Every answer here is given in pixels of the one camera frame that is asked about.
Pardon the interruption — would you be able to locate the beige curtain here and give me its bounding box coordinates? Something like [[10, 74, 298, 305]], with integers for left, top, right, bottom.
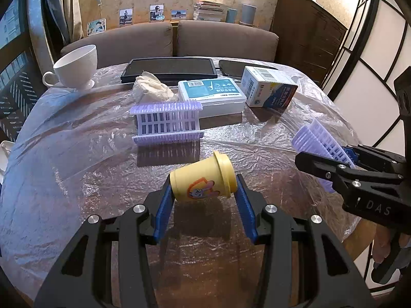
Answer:
[[42, 0, 79, 45]]

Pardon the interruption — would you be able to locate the brown sofa cushion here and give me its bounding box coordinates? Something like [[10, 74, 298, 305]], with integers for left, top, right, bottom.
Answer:
[[177, 20, 279, 63], [60, 21, 174, 68]]

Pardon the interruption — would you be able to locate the purple hair roller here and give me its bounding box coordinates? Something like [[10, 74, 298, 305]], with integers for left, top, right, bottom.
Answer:
[[129, 100, 205, 146], [292, 118, 357, 195]]

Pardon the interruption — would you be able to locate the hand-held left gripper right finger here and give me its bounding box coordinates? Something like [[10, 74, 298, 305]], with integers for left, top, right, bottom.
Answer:
[[236, 174, 376, 308]]

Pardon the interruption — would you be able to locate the white chair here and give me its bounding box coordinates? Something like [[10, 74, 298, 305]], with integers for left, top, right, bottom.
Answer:
[[0, 140, 13, 174]]

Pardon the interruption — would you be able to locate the dark wooden cabinet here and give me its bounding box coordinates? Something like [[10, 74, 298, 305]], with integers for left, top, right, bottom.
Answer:
[[271, 0, 349, 85]]

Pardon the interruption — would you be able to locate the rounded teal photo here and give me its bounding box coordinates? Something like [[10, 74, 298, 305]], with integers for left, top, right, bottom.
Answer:
[[87, 19, 107, 37]]

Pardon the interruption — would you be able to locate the grey cylinder speaker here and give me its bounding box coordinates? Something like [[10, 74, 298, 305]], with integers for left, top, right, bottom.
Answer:
[[241, 4, 257, 26]]

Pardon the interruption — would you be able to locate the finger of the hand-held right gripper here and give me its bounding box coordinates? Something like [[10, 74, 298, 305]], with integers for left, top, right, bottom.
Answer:
[[342, 144, 411, 175], [295, 152, 404, 206]]

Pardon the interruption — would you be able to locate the white and blue medicine box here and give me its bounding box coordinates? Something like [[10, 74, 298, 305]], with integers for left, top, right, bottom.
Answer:
[[240, 66, 299, 108]]

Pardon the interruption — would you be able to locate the person's right hand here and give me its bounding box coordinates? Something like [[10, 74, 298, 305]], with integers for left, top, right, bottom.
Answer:
[[372, 225, 392, 264]]

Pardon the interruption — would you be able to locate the black rimmed tray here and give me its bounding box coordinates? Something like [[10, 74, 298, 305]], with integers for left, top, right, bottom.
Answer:
[[121, 57, 218, 84]]

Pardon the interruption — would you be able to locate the black flat slab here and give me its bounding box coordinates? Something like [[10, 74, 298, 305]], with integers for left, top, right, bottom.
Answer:
[[218, 59, 279, 79]]

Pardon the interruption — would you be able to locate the white flat plastic box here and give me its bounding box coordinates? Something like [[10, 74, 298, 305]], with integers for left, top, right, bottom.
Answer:
[[178, 78, 247, 118]]

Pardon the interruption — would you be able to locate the small wall photo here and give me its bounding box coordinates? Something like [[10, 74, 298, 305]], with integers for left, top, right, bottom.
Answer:
[[119, 8, 134, 26], [150, 4, 166, 23]]

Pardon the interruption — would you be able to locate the white panel sliding door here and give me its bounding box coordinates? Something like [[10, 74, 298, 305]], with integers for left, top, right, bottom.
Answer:
[[321, 0, 411, 296]]

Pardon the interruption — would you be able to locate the white footed cup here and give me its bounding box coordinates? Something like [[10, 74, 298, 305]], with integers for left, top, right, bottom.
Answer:
[[42, 45, 98, 89]]

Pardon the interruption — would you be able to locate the yellow toy cup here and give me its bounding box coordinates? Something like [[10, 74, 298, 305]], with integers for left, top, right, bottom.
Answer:
[[169, 151, 238, 203]]

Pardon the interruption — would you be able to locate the stack of books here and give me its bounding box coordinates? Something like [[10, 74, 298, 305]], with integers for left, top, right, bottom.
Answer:
[[193, 1, 229, 23]]

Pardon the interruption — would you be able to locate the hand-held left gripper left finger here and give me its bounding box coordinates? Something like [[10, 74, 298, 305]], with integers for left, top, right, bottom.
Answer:
[[34, 181, 175, 308]]

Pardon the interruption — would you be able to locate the dark framed window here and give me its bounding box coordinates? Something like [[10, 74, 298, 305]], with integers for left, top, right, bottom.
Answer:
[[0, 0, 42, 145]]

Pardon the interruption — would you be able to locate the crumpled white tissue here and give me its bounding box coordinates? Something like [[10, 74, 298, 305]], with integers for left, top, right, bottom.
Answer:
[[133, 71, 178, 103]]

